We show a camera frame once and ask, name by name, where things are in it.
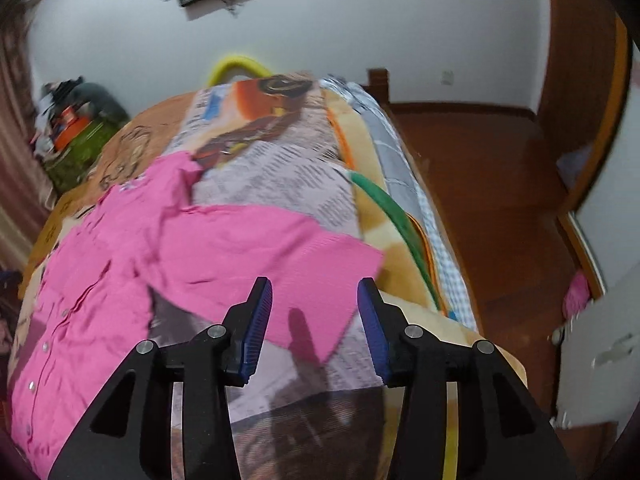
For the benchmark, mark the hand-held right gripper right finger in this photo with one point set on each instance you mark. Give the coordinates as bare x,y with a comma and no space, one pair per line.
372,327

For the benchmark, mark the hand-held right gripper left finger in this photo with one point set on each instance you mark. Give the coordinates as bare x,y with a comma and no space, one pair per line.
257,322

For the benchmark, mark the pink button shirt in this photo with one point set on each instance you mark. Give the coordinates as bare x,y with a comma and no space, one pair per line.
225,250

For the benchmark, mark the printed blanket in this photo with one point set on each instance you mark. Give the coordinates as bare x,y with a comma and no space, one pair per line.
295,180

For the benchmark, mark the checkered bed sheet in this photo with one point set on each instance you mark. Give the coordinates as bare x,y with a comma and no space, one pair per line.
395,160

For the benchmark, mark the pink cloth item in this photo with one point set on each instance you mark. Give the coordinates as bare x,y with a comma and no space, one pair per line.
576,295

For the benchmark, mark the white cabinet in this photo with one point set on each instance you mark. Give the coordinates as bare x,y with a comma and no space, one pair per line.
600,350

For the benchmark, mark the green patterned bag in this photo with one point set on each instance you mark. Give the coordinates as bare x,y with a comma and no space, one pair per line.
85,155

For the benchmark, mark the wooden bedpost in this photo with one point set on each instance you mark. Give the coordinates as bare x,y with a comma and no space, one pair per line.
378,85

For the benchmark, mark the yellow hoop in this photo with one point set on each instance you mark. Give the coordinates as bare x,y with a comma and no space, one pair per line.
235,60

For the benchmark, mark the orange box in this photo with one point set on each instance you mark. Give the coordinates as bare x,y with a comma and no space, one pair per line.
70,127

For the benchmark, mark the grey cloth bundle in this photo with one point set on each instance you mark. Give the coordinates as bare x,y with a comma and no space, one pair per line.
100,97

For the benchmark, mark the pink striped curtain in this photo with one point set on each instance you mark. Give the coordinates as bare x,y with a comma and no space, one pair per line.
17,160

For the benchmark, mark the white wall socket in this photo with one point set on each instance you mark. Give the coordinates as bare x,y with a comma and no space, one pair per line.
447,77

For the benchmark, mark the wooden door frame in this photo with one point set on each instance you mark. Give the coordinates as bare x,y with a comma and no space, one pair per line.
580,85

